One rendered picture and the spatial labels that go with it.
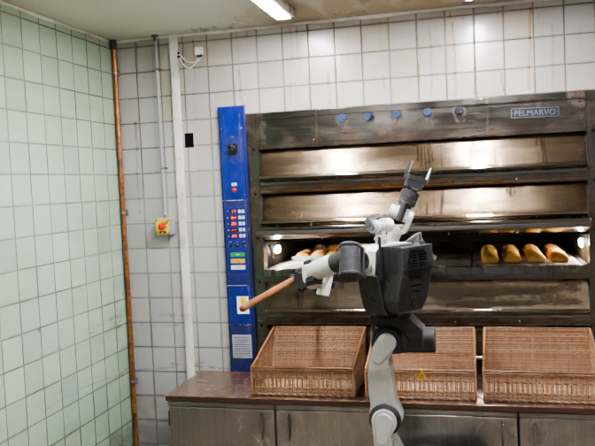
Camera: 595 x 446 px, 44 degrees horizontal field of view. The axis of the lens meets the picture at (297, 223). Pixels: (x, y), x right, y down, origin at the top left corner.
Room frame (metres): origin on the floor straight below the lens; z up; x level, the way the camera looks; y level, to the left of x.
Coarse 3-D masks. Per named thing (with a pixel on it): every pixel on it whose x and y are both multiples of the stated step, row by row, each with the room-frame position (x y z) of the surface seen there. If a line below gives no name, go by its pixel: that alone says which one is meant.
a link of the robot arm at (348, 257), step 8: (344, 248) 3.07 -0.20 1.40; (352, 248) 3.06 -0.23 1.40; (328, 256) 3.14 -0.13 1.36; (336, 256) 3.09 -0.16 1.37; (344, 256) 3.05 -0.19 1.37; (352, 256) 3.04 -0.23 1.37; (328, 264) 3.12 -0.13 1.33; (336, 264) 3.08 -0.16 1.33; (344, 264) 3.03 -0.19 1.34; (352, 264) 3.03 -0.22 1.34; (336, 272) 3.12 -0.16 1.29
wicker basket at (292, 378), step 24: (288, 336) 4.19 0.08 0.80; (312, 336) 4.16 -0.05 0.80; (336, 336) 4.12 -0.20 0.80; (360, 336) 4.09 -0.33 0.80; (264, 360) 4.01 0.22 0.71; (288, 360) 4.16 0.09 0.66; (312, 360) 4.12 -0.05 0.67; (336, 360) 4.10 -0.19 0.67; (360, 360) 3.91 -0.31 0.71; (264, 384) 3.77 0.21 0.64; (288, 384) 3.92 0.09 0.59; (312, 384) 3.90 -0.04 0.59; (336, 384) 3.67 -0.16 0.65; (360, 384) 3.86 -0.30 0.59
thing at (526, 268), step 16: (272, 272) 4.27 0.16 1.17; (288, 272) 4.24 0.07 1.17; (432, 272) 4.04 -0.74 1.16; (448, 272) 4.02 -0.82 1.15; (464, 272) 4.00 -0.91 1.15; (480, 272) 3.98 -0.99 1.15; (496, 272) 3.96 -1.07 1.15; (512, 272) 3.93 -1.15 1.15; (528, 272) 3.91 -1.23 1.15; (544, 272) 3.89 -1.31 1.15; (560, 272) 3.87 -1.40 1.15; (576, 272) 3.85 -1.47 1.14
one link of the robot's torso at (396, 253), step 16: (384, 240) 3.23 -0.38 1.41; (368, 256) 3.11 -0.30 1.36; (384, 256) 3.10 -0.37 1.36; (400, 256) 3.03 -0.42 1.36; (416, 256) 3.08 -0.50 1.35; (432, 256) 3.15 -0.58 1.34; (368, 272) 3.12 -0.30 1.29; (384, 272) 3.10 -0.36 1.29; (400, 272) 3.03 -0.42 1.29; (416, 272) 3.09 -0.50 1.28; (368, 288) 3.15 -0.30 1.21; (384, 288) 3.10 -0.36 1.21; (400, 288) 3.04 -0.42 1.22; (416, 288) 3.11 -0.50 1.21; (368, 304) 3.18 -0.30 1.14; (384, 304) 3.11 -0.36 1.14; (400, 304) 3.07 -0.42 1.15; (416, 304) 3.14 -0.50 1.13
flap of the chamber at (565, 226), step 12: (348, 228) 4.01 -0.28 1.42; (360, 228) 3.99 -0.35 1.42; (420, 228) 3.91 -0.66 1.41; (432, 228) 3.89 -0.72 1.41; (444, 228) 3.88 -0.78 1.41; (456, 228) 3.86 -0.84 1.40; (468, 228) 3.85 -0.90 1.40; (480, 228) 3.83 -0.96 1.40; (492, 228) 3.82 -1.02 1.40; (504, 228) 3.80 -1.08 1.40; (516, 228) 3.79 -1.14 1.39; (528, 228) 3.79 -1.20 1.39; (540, 228) 3.79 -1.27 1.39; (552, 228) 3.79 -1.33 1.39; (564, 228) 3.79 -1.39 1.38; (576, 228) 3.79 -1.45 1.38; (588, 228) 3.78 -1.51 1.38
